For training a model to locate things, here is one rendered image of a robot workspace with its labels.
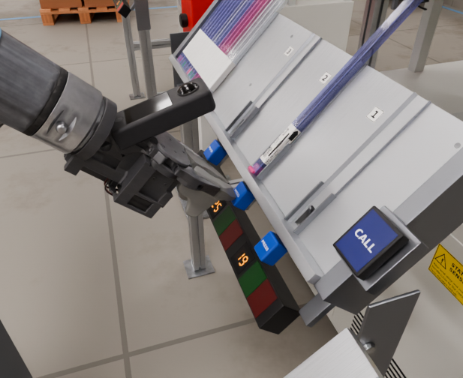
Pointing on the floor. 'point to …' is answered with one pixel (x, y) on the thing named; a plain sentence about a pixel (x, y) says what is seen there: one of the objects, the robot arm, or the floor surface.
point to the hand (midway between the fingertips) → (231, 189)
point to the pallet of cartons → (51, 11)
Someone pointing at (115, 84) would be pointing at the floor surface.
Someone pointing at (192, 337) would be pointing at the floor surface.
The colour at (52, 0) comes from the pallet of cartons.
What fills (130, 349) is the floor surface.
